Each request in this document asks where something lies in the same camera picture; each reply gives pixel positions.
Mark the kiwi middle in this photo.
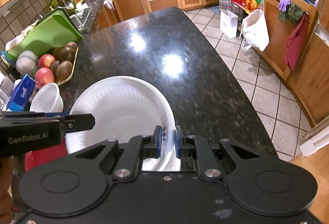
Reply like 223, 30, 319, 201
60, 47, 75, 64

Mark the red hanging cloth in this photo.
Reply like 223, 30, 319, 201
284, 15, 307, 72

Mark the red apple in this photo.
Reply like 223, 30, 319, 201
38, 54, 56, 68
35, 67, 55, 89

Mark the magenta plastic plate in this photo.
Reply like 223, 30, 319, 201
24, 137, 67, 172

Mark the red apple front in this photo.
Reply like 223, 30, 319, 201
35, 67, 55, 89

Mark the fruit tray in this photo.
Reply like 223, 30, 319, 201
55, 48, 79, 86

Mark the green cutting board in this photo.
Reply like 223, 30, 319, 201
6, 8, 83, 61

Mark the blue tissue pack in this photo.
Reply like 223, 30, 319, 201
6, 74, 36, 111

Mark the red apple back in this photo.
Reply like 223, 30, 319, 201
38, 54, 56, 68

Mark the person left hand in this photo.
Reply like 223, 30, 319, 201
0, 157, 13, 223

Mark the white paper bag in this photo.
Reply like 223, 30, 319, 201
220, 9, 238, 38

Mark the white bowl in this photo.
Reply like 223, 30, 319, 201
65, 76, 181, 171
30, 82, 64, 113

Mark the purple rubber glove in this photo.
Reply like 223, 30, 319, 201
278, 0, 291, 12

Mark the white tote bag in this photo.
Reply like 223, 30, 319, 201
241, 9, 269, 51

